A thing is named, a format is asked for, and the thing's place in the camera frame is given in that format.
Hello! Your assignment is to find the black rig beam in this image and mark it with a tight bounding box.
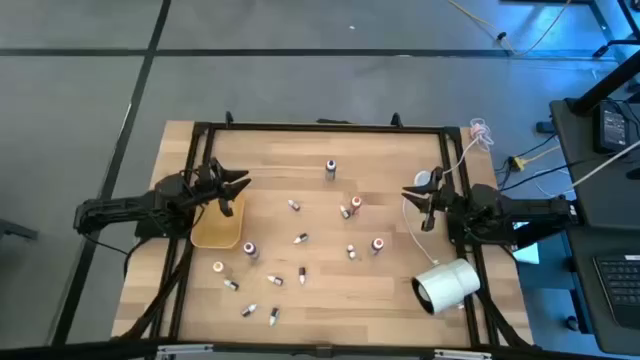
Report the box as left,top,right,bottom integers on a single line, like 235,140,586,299
0,338,640,360

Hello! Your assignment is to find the black metal table frame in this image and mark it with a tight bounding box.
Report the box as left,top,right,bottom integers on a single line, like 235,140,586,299
117,110,534,351

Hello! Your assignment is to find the thick white cable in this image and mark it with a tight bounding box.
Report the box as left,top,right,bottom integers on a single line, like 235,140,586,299
569,138,640,194

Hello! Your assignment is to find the black power adapter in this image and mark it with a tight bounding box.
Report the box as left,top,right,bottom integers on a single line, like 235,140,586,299
593,99,632,154

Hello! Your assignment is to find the black keyboard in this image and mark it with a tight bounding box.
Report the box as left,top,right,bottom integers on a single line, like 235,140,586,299
593,254,640,331

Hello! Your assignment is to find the black desk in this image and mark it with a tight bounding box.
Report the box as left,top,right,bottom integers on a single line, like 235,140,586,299
549,97,640,357

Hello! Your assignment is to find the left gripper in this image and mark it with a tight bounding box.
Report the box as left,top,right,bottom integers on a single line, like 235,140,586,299
192,156,253,204

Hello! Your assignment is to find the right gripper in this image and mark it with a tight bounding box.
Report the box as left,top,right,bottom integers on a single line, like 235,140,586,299
401,166,460,217

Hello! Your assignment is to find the black wheeled stand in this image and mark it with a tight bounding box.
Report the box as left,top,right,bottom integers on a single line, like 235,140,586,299
589,0,640,59

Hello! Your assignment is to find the black chair leg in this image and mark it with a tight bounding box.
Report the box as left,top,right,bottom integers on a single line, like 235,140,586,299
0,218,40,242

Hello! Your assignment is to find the black floor cable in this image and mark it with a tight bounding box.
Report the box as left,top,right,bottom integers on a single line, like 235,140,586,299
497,149,619,194

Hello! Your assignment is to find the thin white lamp cable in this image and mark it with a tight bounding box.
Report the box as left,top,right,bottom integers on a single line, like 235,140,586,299
401,117,496,267

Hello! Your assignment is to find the black diagonal desk leg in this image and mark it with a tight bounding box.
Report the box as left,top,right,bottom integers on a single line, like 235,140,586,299
566,63,640,117

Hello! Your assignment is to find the yellow plastic tray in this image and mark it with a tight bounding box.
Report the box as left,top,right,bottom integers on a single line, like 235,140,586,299
190,192,247,250

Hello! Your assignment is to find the white cylindrical lamp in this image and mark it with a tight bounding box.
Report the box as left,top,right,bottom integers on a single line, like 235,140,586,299
410,257,482,316

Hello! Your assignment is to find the yellow cable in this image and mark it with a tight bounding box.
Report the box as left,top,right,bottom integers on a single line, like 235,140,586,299
446,0,572,57

